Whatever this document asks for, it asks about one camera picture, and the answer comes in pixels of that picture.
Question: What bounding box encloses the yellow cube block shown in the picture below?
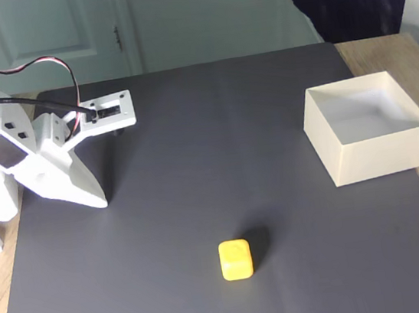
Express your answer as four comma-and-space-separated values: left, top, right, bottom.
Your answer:
217, 237, 257, 283

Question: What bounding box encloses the white open box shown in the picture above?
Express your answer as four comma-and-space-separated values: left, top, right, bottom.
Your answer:
296, 66, 419, 192

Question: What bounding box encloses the pale green panel door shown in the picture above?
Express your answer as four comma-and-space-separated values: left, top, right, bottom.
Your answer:
0, 0, 148, 96

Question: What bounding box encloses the dark grey table mat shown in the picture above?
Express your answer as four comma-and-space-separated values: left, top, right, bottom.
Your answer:
0, 29, 419, 313

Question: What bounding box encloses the black camera cable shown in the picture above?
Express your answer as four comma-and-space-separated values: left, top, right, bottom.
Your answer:
0, 83, 100, 134

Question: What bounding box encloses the red white black servo wire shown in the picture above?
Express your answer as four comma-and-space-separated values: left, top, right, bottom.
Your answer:
0, 51, 89, 151

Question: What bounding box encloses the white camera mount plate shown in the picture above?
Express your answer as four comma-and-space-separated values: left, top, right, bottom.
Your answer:
69, 89, 139, 142

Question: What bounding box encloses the dark door handle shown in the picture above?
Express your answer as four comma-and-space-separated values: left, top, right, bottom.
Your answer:
112, 24, 125, 54

